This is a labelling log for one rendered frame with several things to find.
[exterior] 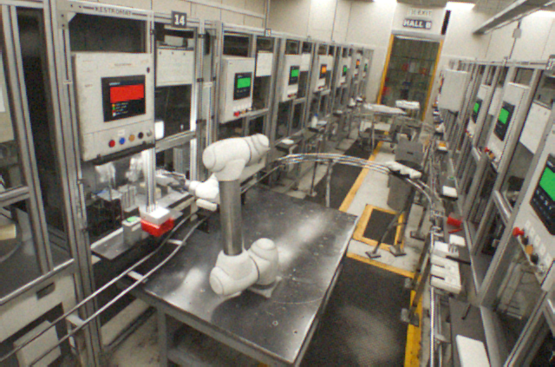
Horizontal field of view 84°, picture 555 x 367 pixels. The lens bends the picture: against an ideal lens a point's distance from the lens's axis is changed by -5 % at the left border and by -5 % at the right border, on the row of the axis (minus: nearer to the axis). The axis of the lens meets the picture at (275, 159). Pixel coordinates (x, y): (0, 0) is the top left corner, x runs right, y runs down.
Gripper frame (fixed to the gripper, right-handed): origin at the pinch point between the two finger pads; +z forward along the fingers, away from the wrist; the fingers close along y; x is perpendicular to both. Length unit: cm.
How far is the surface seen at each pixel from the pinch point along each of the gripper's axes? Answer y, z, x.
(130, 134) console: 40, -9, 37
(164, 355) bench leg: -82, -40, 49
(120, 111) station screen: 53, -11, 44
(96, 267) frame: -41, 8, 51
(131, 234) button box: -7, -22, 51
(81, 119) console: 52, -9, 63
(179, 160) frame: 3.3, 9.8, -24.6
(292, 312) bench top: -35, -104, 27
